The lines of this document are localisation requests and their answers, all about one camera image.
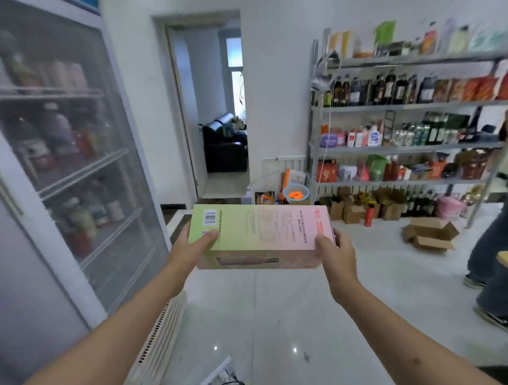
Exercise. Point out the person's right hand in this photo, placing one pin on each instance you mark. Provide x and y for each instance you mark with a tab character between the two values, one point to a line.
341	269

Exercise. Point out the person's left hand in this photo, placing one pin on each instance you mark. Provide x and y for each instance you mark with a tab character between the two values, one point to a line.
186	258

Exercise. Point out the pink green bottle box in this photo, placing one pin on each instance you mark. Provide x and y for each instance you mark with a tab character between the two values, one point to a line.
258	234

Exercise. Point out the person's right forearm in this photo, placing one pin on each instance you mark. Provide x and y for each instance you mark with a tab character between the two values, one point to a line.
397	341

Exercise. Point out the person's left forearm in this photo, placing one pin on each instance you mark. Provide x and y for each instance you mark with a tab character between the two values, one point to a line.
111	341

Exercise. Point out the open cardboard carton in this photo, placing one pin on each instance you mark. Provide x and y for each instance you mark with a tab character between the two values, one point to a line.
430	234

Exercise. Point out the cluster of brown cartons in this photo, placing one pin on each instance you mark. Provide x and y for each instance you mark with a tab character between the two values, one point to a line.
349	214

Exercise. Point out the red fire extinguisher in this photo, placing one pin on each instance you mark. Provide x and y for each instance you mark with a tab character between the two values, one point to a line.
369	216

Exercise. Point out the blue basin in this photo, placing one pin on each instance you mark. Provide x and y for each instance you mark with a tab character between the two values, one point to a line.
287	190

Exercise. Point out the small dark crate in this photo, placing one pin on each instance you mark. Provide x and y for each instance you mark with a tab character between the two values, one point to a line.
265	198

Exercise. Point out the row of dark wine bottles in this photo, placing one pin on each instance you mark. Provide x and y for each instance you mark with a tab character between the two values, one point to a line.
420	206

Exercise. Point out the row of mixed goods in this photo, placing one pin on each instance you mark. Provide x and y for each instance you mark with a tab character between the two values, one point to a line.
377	166

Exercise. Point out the black leather sofa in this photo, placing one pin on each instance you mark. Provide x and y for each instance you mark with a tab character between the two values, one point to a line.
224	150

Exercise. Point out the white radiator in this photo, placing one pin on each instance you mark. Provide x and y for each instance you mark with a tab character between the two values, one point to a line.
293	162

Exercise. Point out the pink basket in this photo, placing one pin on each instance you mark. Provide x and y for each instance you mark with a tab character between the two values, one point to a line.
450	207

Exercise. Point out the purple round tub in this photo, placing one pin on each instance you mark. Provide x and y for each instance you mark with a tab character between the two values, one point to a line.
328	140

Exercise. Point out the steel goods rack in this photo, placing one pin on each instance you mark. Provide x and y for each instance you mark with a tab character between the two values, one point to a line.
397	150

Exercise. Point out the cluster of white red bottles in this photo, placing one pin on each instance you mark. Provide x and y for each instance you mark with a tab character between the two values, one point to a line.
373	137

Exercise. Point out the row of drink cans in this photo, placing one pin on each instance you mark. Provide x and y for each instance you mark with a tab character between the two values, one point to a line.
412	137

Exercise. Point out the white display fridge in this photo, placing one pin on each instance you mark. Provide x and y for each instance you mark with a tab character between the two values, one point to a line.
39	297

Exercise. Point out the row of green glass bottles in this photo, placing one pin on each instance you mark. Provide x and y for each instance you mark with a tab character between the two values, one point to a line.
436	131

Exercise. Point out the cluster of fridge bottles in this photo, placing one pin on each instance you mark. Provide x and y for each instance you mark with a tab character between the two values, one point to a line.
59	131

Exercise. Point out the row of dark sauce bottles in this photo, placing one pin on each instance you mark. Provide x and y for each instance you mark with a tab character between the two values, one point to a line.
377	93

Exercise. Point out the grey clip lamp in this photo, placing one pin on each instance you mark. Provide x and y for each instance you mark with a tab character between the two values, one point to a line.
321	83

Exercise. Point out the row of orange snack packets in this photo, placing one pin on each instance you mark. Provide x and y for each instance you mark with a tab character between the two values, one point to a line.
472	89

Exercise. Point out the row of assorted packets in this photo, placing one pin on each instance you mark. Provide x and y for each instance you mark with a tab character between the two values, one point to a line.
428	41

